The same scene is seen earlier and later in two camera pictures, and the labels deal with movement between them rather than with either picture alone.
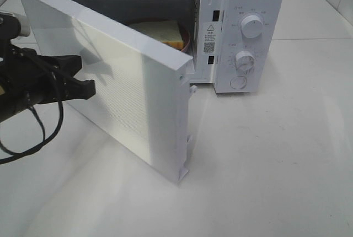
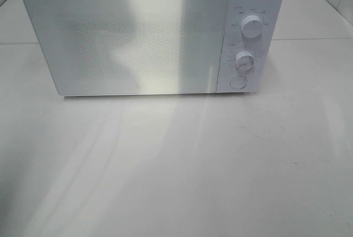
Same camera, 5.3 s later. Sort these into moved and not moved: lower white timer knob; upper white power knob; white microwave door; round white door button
Moved: white microwave door
Not moved: upper white power knob; lower white timer knob; round white door button
